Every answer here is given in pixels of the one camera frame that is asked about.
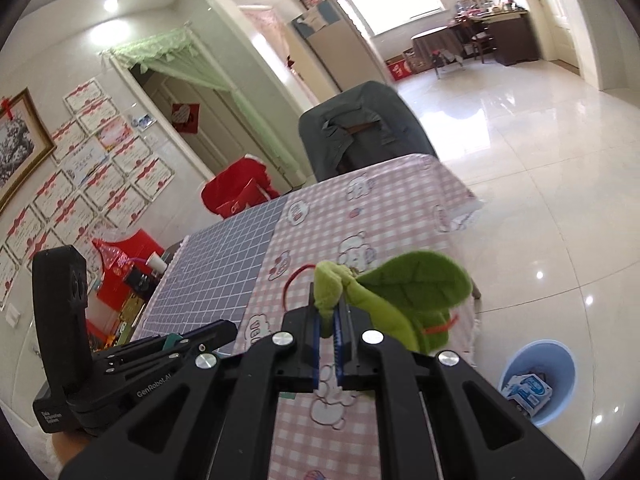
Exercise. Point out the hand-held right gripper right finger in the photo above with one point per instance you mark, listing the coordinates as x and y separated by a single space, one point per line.
339 345

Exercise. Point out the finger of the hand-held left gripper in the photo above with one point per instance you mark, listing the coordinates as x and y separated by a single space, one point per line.
150 359
215 332

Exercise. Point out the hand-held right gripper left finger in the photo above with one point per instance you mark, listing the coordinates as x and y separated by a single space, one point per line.
315 345

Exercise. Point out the green plush leaf toy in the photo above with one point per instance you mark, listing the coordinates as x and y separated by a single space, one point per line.
410 280

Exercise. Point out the blue white packet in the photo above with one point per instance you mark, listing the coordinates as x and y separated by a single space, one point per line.
527 392

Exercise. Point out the blue plastic bin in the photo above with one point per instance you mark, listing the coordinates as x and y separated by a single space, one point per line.
555 360

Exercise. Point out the person's left hand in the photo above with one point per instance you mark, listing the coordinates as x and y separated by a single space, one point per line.
67 452

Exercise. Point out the grey grid mat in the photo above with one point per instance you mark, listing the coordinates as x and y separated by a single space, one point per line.
220 260

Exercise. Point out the white paper cup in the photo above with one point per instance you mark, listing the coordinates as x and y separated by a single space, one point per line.
156 263

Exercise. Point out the red bag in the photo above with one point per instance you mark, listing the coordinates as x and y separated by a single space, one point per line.
235 185

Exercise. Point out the pink checked tablecloth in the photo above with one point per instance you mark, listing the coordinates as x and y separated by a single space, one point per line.
390 200

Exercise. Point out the gold framed picture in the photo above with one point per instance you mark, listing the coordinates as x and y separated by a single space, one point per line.
25 152

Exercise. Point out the red door decoration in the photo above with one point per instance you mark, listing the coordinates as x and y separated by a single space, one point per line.
185 117

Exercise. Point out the grey covered chair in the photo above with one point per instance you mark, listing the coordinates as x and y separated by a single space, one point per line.
390 110

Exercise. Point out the green door curtain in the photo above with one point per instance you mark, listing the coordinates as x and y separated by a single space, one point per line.
170 55

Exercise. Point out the red cardboard box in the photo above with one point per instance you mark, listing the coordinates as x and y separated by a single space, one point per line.
399 69

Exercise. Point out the pink door curtain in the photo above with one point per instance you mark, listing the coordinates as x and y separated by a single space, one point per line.
275 45

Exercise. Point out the silver refrigerator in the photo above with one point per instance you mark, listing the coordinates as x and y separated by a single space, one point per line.
335 40

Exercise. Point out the round covered dining table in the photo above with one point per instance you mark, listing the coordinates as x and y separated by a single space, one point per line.
432 45

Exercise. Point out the dark wooden chair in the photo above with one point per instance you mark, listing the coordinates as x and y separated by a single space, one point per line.
475 35

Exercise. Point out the dark wooden sideboard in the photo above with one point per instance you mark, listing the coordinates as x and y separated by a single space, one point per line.
517 37

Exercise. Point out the clutter of toys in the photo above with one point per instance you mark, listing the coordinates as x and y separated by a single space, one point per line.
485 2

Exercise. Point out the white light switch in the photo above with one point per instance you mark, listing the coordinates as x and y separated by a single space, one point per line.
12 317

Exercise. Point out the wall of framed certificates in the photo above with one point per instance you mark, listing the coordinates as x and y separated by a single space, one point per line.
95 180

